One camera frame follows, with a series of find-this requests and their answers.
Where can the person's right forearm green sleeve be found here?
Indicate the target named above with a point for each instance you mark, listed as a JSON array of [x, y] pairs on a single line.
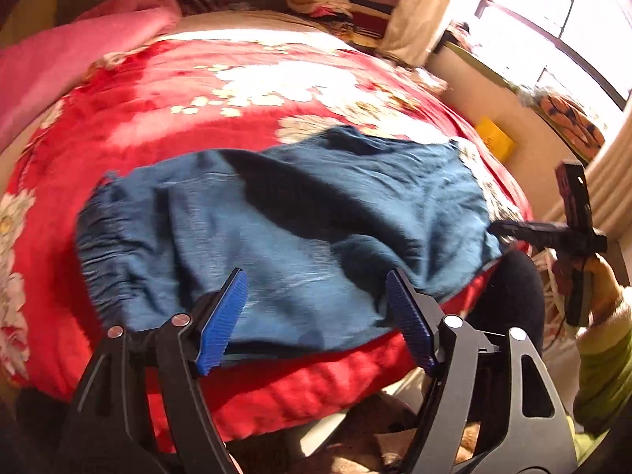
[[605, 370]]

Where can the person's dark trouser leg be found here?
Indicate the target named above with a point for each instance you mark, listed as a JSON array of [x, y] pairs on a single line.
[[513, 291]]

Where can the blue denim pants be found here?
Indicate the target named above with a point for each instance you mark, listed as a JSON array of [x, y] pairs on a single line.
[[296, 237]]

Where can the stack of folded clothes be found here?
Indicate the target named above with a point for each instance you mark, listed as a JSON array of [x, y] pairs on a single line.
[[345, 5]]

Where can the red floral blanket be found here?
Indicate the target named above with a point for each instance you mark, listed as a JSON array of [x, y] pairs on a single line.
[[163, 108]]

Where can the window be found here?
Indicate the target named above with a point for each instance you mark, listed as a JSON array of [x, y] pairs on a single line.
[[553, 5]]

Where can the cream curtain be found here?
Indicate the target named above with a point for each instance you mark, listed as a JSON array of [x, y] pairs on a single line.
[[419, 10]]

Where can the striped pillow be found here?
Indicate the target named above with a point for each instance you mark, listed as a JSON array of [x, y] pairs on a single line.
[[197, 4]]

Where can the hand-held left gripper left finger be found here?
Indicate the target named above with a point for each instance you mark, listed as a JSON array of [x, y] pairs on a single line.
[[223, 323]]

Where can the yellow box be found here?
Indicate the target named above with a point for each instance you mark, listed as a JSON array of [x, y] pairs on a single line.
[[496, 138]]

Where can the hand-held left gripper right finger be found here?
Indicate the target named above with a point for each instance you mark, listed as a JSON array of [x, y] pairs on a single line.
[[409, 323]]

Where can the beige bed sheet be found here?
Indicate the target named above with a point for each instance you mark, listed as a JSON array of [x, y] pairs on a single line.
[[256, 22]]

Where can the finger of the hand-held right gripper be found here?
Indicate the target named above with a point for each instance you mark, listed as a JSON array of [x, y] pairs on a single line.
[[518, 231]]

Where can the pink quilt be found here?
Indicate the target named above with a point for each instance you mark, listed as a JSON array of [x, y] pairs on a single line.
[[59, 54]]

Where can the person's right hand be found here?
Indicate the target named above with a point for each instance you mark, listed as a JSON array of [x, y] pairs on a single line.
[[600, 284]]

